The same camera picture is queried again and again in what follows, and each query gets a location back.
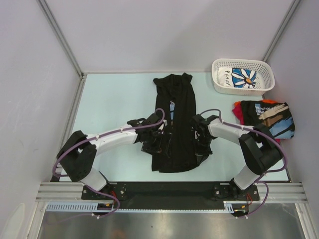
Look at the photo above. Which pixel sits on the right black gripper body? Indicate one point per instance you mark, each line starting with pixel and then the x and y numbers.
pixel 202 145

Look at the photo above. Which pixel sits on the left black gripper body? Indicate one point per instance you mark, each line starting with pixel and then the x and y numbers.
pixel 153 143

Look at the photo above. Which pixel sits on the black printed t-shirt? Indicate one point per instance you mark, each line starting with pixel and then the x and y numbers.
pixel 175 95
pixel 275 116

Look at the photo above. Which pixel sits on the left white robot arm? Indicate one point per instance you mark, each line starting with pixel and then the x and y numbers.
pixel 79 152

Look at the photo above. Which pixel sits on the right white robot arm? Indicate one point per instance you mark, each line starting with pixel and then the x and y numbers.
pixel 259 148

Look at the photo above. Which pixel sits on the folded red t-shirt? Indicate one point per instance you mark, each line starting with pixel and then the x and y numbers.
pixel 237 111

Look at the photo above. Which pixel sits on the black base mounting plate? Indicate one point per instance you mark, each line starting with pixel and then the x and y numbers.
pixel 179 195

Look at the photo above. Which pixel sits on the white daisy print t-shirt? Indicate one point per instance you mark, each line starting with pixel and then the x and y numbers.
pixel 237 77

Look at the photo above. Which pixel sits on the folded black printed t-shirt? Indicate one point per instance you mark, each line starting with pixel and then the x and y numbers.
pixel 275 116

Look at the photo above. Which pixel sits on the white plastic basket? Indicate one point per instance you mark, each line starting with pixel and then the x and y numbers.
pixel 265 80

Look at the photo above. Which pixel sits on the white slotted cable duct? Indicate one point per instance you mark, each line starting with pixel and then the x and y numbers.
pixel 108 207

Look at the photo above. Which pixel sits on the aluminium frame rail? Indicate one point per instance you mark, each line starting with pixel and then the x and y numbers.
pixel 279 192

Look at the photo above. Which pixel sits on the right aluminium corner post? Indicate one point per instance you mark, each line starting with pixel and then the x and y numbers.
pixel 290 13

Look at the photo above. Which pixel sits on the aluminium corner post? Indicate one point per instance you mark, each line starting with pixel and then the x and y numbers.
pixel 290 13
pixel 44 6

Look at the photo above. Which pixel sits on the left aluminium corner post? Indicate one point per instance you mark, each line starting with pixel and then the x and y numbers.
pixel 44 6

